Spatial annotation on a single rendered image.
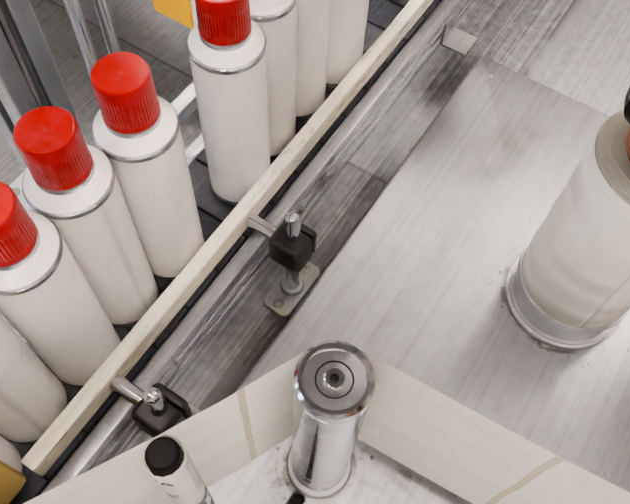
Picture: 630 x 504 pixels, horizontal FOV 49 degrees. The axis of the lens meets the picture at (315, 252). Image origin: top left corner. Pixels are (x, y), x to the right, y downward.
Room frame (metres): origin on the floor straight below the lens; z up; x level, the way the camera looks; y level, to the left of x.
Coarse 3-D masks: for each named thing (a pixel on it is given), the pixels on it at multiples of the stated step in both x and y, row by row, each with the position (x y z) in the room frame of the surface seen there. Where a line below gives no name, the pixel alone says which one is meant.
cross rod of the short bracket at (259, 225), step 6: (252, 216) 0.28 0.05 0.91; (258, 216) 0.28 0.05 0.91; (246, 222) 0.28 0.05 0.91; (252, 222) 0.28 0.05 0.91; (258, 222) 0.28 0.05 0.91; (264, 222) 0.28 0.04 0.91; (252, 228) 0.28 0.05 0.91; (258, 228) 0.27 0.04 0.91; (264, 228) 0.27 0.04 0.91; (270, 228) 0.27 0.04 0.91; (276, 228) 0.27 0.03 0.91; (264, 234) 0.27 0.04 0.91; (270, 234) 0.27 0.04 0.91
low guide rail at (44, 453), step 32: (416, 0) 0.53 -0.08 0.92; (384, 32) 0.49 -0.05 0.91; (352, 96) 0.42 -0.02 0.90; (320, 128) 0.37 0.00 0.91; (288, 160) 0.34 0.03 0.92; (256, 192) 0.30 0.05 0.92; (224, 224) 0.27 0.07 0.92; (192, 288) 0.22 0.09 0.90; (160, 320) 0.19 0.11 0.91; (128, 352) 0.16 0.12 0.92; (96, 384) 0.14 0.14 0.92; (64, 416) 0.12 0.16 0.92; (32, 448) 0.09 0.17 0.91; (64, 448) 0.10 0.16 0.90
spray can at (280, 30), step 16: (256, 0) 0.37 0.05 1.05; (272, 0) 0.37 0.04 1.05; (288, 0) 0.38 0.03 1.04; (256, 16) 0.36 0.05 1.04; (272, 16) 0.36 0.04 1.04; (288, 16) 0.37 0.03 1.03; (272, 32) 0.36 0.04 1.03; (288, 32) 0.37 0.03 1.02; (272, 48) 0.36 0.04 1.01; (288, 48) 0.37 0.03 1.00; (272, 64) 0.36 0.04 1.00; (288, 64) 0.37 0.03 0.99; (272, 80) 0.36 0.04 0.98; (288, 80) 0.37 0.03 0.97; (272, 96) 0.36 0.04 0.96; (288, 96) 0.37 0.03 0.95; (272, 112) 0.36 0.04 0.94; (288, 112) 0.37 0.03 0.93; (272, 128) 0.36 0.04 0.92; (288, 128) 0.37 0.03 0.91; (272, 144) 0.36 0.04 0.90
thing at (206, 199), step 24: (384, 0) 0.57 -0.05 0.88; (408, 0) 0.57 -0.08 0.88; (384, 24) 0.54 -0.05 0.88; (360, 96) 0.44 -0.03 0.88; (336, 120) 0.41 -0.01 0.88; (192, 168) 0.35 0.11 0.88; (216, 216) 0.30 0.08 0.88; (264, 216) 0.30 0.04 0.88; (240, 240) 0.28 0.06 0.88; (120, 336) 0.19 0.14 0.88; (168, 336) 0.20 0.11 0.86; (144, 360) 0.17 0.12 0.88; (48, 480) 0.08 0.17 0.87
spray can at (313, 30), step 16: (304, 0) 0.41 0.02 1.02; (320, 0) 0.41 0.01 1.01; (304, 16) 0.41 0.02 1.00; (320, 16) 0.41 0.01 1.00; (304, 32) 0.41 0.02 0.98; (320, 32) 0.41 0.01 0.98; (304, 48) 0.41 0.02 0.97; (320, 48) 0.42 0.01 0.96; (304, 64) 0.41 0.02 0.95; (320, 64) 0.42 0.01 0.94; (304, 80) 0.41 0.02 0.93; (320, 80) 0.42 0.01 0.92; (304, 96) 0.41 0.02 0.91; (320, 96) 0.42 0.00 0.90; (304, 112) 0.41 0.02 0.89
